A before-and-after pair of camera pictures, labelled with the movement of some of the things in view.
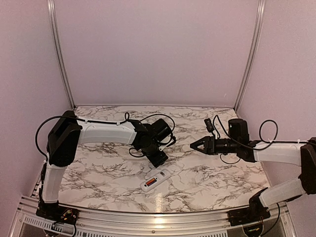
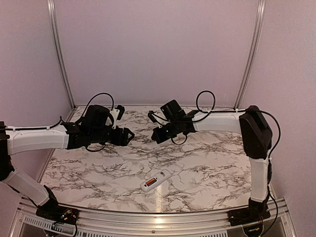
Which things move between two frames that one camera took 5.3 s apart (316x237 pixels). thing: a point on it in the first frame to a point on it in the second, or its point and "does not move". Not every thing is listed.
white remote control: x=160 y=177 does not move
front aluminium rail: x=94 y=224 does not move
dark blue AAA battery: x=152 y=182 does not move
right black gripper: x=210 y=144 to x=160 y=138
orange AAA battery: x=149 y=181 does not move
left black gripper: x=158 y=160 to x=121 y=138
